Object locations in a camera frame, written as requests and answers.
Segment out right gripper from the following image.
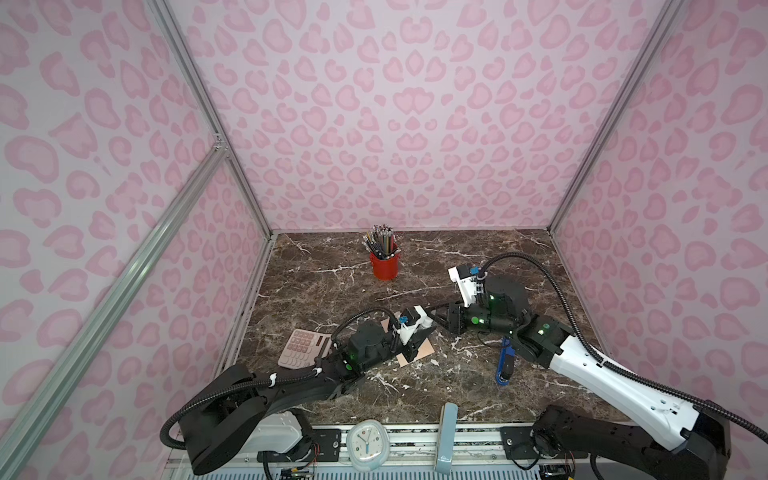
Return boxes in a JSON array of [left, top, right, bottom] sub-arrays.
[[423, 298, 515, 337]]

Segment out pink envelope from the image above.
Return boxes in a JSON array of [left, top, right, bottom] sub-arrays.
[[385, 321, 437, 363]]

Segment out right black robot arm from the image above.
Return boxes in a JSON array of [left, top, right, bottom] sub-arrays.
[[418, 275, 767, 479]]

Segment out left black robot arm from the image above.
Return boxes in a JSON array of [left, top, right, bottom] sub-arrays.
[[159, 319, 436, 475]]

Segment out pink calculator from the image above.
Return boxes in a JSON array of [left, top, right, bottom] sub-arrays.
[[277, 329, 332, 370]]

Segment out red pencil cup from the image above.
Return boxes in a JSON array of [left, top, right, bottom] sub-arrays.
[[369, 253, 400, 281]]

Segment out blue stapler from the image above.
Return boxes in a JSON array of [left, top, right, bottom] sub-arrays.
[[495, 338, 516, 386]]

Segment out white alarm clock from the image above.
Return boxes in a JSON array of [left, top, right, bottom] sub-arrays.
[[345, 420, 391, 472]]

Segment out coloured pencils bunch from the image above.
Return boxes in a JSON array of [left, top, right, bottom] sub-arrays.
[[362, 225, 399, 260]]

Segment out light blue phone stand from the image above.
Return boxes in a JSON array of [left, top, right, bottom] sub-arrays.
[[434, 403, 458, 476]]

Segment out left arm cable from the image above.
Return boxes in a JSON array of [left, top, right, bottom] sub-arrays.
[[329, 307, 400, 346]]

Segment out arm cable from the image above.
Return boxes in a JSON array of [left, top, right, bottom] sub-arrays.
[[329, 307, 400, 346], [478, 251, 768, 445]]

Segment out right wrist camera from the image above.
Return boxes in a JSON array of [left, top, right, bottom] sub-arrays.
[[448, 264, 484, 308]]

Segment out aluminium frame rail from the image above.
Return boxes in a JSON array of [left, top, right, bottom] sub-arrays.
[[161, 422, 688, 480]]

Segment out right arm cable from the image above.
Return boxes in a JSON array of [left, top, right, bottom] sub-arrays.
[[478, 251, 768, 445]]

